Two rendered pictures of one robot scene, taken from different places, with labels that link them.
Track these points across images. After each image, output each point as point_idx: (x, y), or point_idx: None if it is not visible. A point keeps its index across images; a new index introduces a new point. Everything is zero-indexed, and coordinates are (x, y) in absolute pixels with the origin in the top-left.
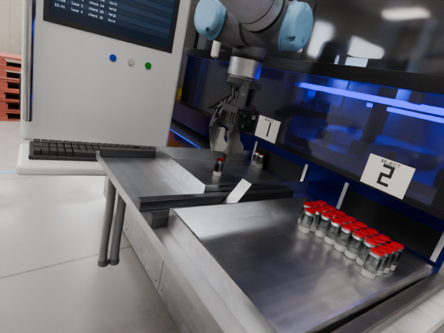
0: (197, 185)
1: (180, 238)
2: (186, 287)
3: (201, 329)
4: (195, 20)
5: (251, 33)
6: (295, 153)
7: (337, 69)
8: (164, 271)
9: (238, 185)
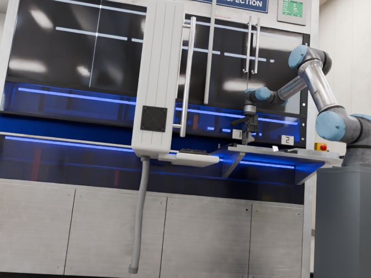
0: (269, 149)
1: (303, 153)
2: (319, 158)
3: (221, 258)
4: (262, 94)
5: (280, 100)
6: (255, 141)
7: (263, 111)
8: (166, 255)
9: (273, 148)
